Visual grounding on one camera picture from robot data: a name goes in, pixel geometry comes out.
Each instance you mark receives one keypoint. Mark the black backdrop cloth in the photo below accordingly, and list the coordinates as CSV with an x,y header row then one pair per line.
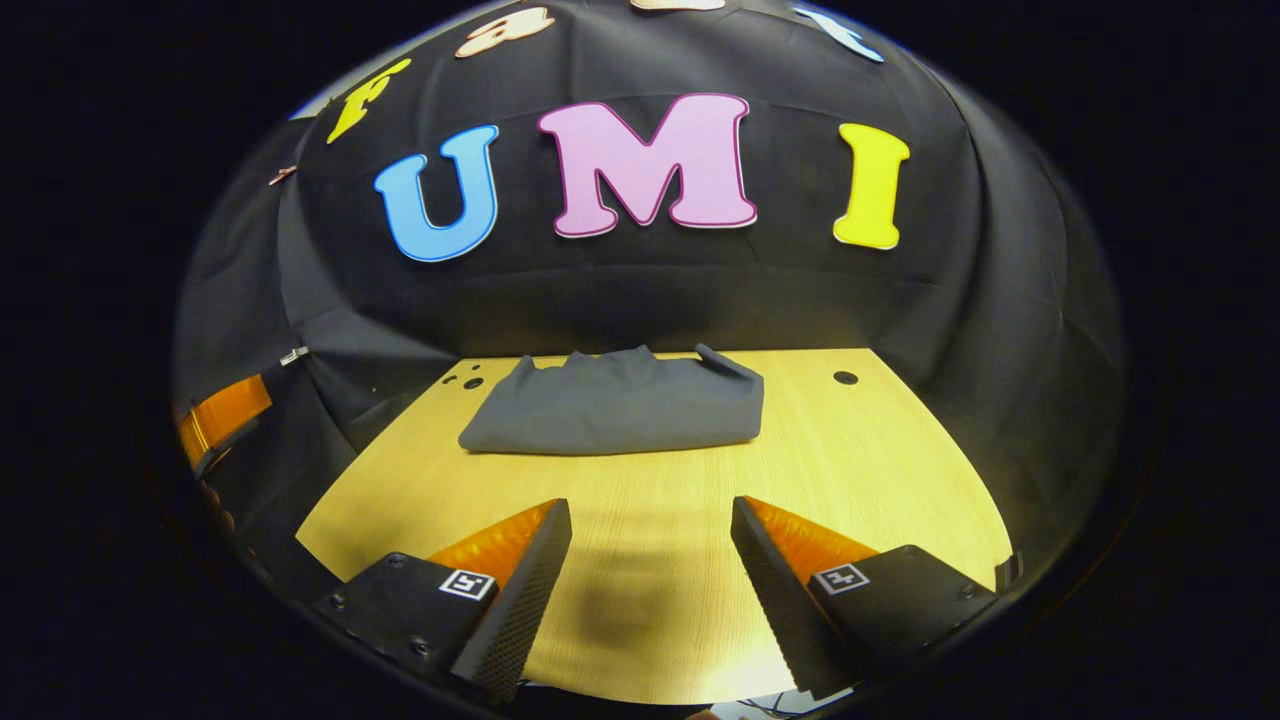
x,y
650,300

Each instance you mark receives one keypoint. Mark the copper metal clip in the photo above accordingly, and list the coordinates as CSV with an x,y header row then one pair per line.
x,y
283,175

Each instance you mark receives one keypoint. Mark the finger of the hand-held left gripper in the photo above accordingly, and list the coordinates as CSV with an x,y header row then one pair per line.
x,y
225,415

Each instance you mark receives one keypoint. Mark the grey collared shirt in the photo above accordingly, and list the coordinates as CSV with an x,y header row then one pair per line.
x,y
620,410

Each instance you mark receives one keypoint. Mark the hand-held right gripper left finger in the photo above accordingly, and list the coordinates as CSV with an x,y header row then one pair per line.
x,y
525,600

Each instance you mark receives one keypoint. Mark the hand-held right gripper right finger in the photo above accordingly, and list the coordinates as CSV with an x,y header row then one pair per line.
x,y
775,600

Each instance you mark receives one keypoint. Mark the silver metal clip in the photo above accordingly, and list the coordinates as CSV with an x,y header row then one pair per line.
x,y
294,355

